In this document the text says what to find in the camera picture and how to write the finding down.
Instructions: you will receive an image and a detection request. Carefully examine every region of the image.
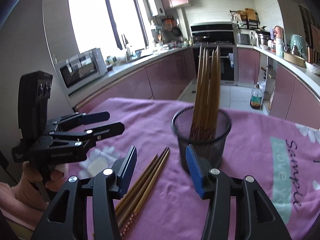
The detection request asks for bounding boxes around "pink sleeve forearm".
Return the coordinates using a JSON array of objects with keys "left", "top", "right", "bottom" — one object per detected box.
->
[{"left": 0, "top": 177, "right": 48, "bottom": 230}]

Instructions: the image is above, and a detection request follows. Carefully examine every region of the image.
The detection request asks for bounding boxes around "left hand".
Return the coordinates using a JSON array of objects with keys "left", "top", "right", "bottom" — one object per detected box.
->
[{"left": 22, "top": 160, "right": 70, "bottom": 192}]

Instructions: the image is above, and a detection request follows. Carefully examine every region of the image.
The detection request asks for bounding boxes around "white microwave oven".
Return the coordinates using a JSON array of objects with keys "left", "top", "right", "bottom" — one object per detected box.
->
[{"left": 55, "top": 48, "right": 107, "bottom": 95}]

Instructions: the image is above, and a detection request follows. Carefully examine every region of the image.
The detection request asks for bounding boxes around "black mesh utensil cup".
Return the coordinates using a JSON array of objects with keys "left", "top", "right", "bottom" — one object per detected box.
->
[{"left": 171, "top": 106, "right": 232, "bottom": 173}]

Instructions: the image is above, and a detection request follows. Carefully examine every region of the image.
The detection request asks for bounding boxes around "window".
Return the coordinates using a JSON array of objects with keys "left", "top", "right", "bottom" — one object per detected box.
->
[{"left": 68, "top": 0, "right": 149, "bottom": 58}]

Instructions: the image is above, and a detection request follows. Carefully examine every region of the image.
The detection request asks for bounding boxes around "plastic oil bottle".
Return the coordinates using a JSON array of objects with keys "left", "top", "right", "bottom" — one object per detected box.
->
[{"left": 249, "top": 84, "right": 263, "bottom": 109}]

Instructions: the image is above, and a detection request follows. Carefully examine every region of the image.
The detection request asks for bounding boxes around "black frying pan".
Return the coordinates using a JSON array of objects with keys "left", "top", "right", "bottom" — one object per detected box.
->
[{"left": 171, "top": 27, "right": 182, "bottom": 37}]

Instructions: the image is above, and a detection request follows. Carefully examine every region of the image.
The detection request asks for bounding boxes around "white water heater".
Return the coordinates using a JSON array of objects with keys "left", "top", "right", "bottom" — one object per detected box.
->
[{"left": 147, "top": 0, "right": 165, "bottom": 17}]

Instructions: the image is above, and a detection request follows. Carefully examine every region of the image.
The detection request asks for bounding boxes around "black built-in oven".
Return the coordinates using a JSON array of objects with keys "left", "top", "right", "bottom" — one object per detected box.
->
[{"left": 191, "top": 44, "right": 238, "bottom": 86}]

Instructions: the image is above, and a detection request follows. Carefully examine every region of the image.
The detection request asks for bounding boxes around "black range hood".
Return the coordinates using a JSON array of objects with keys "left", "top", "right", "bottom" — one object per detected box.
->
[{"left": 191, "top": 22, "right": 235, "bottom": 44}]

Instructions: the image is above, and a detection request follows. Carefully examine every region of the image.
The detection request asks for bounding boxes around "pink kettle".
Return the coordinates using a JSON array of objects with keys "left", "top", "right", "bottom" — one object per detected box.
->
[{"left": 274, "top": 25, "right": 284, "bottom": 44}]

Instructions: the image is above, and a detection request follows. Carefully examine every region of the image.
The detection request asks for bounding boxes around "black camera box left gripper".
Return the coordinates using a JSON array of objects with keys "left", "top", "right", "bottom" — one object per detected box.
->
[{"left": 18, "top": 70, "right": 53, "bottom": 144}]

